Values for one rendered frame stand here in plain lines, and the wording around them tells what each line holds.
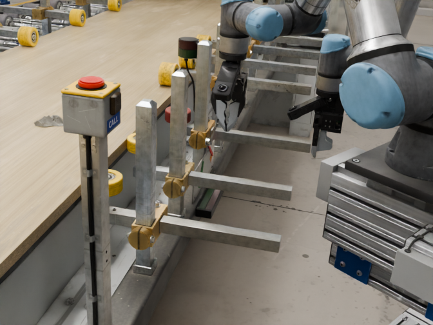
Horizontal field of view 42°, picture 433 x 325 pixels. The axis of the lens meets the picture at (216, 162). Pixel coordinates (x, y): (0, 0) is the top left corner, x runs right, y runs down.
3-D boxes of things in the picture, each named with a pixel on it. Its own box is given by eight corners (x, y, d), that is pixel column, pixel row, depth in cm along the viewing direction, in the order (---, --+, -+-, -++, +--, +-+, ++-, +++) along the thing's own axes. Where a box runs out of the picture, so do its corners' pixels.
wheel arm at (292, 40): (322, 46, 256) (323, 39, 255) (322, 47, 253) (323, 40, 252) (243, 37, 262) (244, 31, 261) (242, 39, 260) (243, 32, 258)
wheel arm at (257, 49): (319, 59, 234) (320, 49, 232) (319, 60, 231) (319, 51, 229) (203, 46, 243) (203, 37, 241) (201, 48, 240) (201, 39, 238)
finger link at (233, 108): (240, 127, 155) (243, 95, 151) (236, 134, 150) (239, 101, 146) (229, 125, 156) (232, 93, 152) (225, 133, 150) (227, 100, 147)
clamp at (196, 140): (214, 135, 179) (215, 120, 177) (204, 151, 167) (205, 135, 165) (197, 132, 180) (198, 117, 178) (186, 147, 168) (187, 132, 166)
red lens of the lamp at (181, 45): (201, 46, 163) (202, 38, 162) (196, 50, 157) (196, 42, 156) (181, 43, 164) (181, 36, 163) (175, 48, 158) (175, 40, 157)
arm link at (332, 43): (355, 40, 150) (323, 37, 151) (348, 80, 155) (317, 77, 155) (352, 34, 157) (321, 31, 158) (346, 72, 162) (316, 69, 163)
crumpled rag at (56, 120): (64, 117, 163) (64, 109, 162) (67, 126, 157) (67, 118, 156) (33, 119, 160) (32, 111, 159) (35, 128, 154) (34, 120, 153)
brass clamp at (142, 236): (169, 222, 136) (170, 204, 134) (151, 253, 124) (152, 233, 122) (145, 218, 137) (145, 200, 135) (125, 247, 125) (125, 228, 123)
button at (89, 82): (108, 88, 89) (108, 77, 88) (98, 95, 85) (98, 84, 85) (85, 84, 90) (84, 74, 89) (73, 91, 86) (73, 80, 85)
